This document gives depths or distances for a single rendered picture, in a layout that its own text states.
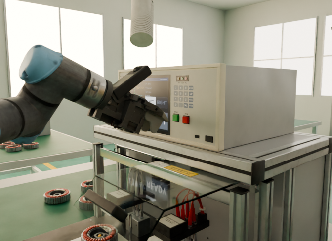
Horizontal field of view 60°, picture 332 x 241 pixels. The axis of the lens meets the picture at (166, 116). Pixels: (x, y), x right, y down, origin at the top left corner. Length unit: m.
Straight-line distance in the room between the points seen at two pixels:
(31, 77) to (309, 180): 0.74
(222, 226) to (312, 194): 0.27
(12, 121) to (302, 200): 0.73
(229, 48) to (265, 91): 7.70
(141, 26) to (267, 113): 1.33
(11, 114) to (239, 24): 8.07
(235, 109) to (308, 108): 6.67
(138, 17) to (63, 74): 1.54
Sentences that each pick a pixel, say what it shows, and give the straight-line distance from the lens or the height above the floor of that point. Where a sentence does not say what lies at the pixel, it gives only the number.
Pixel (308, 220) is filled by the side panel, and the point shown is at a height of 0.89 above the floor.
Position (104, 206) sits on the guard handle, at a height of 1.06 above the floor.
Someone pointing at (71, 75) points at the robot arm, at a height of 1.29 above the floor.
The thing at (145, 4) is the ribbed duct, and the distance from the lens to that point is 2.14.
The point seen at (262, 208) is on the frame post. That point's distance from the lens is 0.73.
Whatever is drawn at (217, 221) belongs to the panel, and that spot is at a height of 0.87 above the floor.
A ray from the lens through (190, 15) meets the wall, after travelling 7.72.
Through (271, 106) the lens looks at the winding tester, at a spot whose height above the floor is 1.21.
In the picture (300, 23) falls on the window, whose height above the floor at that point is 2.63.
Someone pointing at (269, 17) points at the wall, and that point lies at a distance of 8.00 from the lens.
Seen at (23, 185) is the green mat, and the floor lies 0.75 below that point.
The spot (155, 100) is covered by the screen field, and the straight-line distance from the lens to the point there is 0.84.
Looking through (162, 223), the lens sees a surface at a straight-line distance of 0.78.
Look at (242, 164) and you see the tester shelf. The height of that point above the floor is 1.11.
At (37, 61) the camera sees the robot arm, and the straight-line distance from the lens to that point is 0.55.
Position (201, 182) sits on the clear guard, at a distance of 0.63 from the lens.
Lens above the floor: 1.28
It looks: 7 degrees down
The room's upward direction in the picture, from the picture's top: straight up
